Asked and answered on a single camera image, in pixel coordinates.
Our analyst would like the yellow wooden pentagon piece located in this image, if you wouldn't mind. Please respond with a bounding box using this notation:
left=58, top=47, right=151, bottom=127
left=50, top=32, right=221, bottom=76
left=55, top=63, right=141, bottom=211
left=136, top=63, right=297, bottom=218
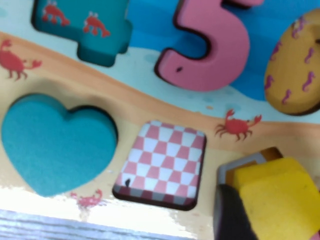
left=233, top=156, right=320, bottom=240

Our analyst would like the teal wooden heart piece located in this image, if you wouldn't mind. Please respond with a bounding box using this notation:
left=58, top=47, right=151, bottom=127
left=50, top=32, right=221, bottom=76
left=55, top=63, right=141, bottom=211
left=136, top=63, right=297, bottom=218
left=1, top=93, right=119, bottom=198

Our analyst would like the blue and sand puzzle board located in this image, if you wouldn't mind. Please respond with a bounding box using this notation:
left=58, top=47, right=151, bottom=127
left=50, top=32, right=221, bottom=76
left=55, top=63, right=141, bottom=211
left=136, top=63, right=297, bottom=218
left=0, top=0, right=320, bottom=240

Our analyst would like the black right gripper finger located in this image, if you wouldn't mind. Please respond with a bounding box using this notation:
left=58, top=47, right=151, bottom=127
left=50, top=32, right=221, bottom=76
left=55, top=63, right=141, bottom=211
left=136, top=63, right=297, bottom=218
left=213, top=183, right=256, bottom=240

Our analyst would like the pink wooden number five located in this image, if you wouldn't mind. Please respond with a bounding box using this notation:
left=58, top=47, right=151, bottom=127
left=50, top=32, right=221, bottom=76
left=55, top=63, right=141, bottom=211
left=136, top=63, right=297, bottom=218
left=154, top=0, right=265, bottom=92

